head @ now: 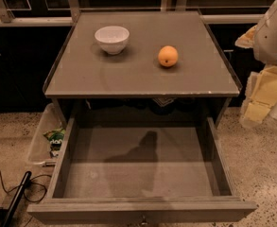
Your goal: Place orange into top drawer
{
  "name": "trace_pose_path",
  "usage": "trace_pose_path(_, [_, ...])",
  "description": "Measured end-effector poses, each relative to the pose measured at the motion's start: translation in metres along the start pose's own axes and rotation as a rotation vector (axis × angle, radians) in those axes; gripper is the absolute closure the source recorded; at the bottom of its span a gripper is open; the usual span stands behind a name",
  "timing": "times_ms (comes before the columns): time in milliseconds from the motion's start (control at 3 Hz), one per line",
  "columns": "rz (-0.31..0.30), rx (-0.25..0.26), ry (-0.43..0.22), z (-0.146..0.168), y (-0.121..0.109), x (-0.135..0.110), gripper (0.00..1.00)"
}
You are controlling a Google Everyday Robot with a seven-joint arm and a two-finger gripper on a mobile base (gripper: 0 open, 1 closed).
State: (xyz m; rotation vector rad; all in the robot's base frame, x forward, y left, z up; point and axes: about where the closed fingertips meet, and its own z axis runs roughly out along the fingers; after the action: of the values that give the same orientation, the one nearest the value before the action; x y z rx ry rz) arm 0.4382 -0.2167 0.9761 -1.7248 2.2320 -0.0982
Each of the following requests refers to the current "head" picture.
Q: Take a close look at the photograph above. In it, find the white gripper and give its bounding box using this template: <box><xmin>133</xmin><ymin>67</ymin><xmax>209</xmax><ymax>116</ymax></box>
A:
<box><xmin>234</xmin><ymin>0</ymin><xmax>277</xmax><ymax>128</ymax></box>

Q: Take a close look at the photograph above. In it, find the orange fruit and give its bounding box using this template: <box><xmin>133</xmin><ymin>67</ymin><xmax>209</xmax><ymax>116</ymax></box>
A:
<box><xmin>158</xmin><ymin>45</ymin><xmax>179</xmax><ymax>67</ymax></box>

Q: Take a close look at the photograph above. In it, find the open grey top drawer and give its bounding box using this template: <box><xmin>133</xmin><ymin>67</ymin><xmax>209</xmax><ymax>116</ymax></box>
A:
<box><xmin>27</xmin><ymin>118</ymin><xmax>257</xmax><ymax>225</ymax></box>

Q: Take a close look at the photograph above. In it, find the metal drawer knob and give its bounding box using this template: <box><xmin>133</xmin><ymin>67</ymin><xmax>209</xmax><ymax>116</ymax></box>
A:
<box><xmin>139</xmin><ymin>216</ymin><xmax>148</xmax><ymax>227</ymax></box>

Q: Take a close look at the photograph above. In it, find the white ceramic bowl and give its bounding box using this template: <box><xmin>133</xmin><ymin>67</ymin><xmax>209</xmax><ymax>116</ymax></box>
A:
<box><xmin>95</xmin><ymin>26</ymin><xmax>130</xmax><ymax>55</ymax></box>

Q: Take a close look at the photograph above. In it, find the grey wooden cabinet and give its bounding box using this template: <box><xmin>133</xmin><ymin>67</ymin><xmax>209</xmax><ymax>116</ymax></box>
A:
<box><xmin>42</xmin><ymin>10</ymin><xmax>243</xmax><ymax>130</ymax></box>

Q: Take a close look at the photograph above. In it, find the green snack packet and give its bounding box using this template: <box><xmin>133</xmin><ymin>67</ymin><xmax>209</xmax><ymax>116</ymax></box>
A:
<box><xmin>43</xmin><ymin>128</ymin><xmax>65</xmax><ymax>158</ymax></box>

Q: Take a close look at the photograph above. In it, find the clear plastic bin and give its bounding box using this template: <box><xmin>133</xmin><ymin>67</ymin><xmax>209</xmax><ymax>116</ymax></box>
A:
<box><xmin>27</xmin><ymin>103</ymin><xmax>61</xmax><ymax>166</ymax></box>

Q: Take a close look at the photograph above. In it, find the black bar on floor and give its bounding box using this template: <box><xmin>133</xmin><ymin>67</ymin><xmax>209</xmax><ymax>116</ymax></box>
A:
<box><xmin>1</xmin><ymin>171</ymin><xmax>31</xmax><ymax>227</ymax></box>

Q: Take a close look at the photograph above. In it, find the black cable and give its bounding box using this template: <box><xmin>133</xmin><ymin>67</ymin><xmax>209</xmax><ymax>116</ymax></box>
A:
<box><xmin>0</xmin><ymin>166</ymin><xmax>53</xmax><ymax>210</ymax></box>

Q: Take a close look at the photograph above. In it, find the metal railing frame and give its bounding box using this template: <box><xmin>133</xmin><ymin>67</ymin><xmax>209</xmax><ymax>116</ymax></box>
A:
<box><xmin>0</xmin><ymin>0</ymin><xmax>275</xmax><ymax>26</ymax></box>

